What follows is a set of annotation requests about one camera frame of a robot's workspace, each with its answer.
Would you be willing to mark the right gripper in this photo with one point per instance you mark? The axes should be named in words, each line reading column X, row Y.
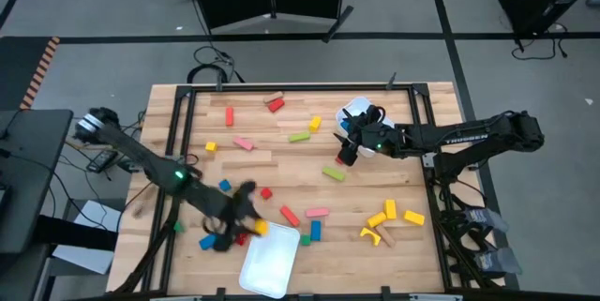
column 370, row 134

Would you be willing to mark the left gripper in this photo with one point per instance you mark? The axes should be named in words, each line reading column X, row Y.
column 220, row 207

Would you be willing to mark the red small cube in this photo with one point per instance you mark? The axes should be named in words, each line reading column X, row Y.
column 266, row 193
column 241, row 239

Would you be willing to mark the red small block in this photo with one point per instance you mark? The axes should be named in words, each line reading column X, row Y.
column 339, row 160

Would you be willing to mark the yellow small cube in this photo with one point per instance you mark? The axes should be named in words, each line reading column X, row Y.
column 261, row 227
column 211, row 146

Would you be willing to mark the blue small cube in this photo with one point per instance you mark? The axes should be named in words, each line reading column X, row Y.
column 225, row 185

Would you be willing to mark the yellow rectangular block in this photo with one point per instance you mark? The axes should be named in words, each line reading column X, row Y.
column 414, row 217
column 315, row 124
column 390, row 208

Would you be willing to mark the light green long block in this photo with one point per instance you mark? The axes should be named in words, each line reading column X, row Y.
column 333, row 173
column 299, row 137

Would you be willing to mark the red long block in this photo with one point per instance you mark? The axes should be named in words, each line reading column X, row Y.
column 289, row 215

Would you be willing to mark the pink long block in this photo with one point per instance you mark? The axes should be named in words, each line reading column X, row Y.
column 317, row 212
column 243, row 143

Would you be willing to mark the blue long block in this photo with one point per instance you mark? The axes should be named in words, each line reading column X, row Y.
column 315, row 230

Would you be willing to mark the orange-red long block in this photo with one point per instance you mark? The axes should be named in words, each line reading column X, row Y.
column 229, row 116

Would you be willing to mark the natural wood long block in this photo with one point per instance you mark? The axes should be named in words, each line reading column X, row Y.
column 273, row 97
column 385, row 235

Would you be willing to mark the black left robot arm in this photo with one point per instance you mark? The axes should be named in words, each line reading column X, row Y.
column 136, row 151

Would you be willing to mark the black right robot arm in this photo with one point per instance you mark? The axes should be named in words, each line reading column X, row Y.
column 469, row 137

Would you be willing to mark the blue rectangular block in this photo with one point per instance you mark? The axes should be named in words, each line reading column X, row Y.
column 207, row 242
column 345, row 125

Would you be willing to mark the small white plastic bin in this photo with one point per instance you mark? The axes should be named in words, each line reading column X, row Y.
column 358, row 104

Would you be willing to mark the green small block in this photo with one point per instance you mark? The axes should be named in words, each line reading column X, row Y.
column 178, row 227

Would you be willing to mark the large white plastic bin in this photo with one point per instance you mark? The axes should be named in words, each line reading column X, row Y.
column 272, row 263

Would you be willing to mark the green small cube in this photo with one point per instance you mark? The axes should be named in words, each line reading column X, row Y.
column 305, row 240

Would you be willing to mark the red short rectangular block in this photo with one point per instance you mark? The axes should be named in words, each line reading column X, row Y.
column 276, row 105

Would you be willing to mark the yellow cylinder block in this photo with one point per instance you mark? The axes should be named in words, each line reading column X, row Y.
column 376, row 219

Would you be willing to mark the yellow arch block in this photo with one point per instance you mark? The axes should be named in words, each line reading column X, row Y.
column 370, row 236

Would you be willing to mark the white paper sheet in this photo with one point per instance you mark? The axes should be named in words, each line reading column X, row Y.
column 89, row 240

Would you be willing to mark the grey weight bag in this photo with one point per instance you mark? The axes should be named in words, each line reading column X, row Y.
column 485, row 219
column 499, row 261

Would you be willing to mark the black desk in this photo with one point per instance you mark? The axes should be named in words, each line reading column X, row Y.
column 33, row 174

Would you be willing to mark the black striped-edge floor mat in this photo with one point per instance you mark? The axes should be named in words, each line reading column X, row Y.
column 19, row 71

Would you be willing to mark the black aluminium table frame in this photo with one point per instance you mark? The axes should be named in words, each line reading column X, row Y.
column 304, row 87

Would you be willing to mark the black frame clamp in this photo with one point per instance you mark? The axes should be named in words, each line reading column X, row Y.
column 219, row 81
column 220, row 293
column 385, row 292
column 391, row 80

